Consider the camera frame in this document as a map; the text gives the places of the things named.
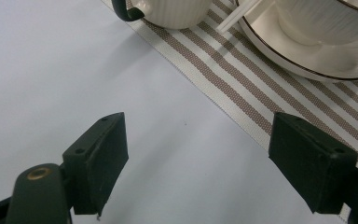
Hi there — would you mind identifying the white mug black rim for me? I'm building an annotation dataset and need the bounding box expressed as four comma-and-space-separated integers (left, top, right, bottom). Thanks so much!
110, 0, 214, 31

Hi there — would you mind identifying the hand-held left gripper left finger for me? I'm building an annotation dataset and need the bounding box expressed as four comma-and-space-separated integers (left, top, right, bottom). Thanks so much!
62, 111, 131, 217

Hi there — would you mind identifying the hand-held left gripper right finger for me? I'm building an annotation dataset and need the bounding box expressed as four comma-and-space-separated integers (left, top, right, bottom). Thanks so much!
267, 111, 358, 216

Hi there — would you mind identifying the striped woven placemat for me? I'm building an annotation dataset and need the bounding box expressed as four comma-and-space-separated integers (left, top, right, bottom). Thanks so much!
100, 0, 358, 224

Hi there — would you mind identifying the white plate black rim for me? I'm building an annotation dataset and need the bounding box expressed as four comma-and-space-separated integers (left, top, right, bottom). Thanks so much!
235, 0, 358, 84

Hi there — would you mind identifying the white chopstick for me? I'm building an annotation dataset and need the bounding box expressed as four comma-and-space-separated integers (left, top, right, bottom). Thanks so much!
220, 0, 264, 35
215, 0, 255, 32

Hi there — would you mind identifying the white bowl black rim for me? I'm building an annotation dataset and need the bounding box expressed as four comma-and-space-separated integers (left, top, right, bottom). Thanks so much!
273, 0, 358, 49

